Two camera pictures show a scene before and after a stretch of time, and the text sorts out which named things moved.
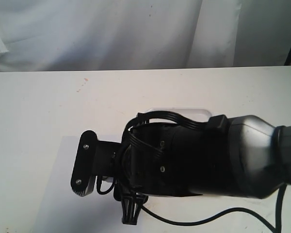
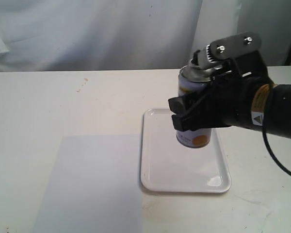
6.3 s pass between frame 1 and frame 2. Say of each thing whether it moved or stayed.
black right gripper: moved
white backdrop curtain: stayed
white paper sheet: stayed
